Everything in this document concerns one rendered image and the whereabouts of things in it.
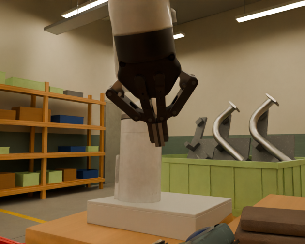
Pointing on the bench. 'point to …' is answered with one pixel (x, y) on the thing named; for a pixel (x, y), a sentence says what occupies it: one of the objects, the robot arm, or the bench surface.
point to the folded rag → (276, 226)
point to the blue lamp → (197, 233)
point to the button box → (215, 236)
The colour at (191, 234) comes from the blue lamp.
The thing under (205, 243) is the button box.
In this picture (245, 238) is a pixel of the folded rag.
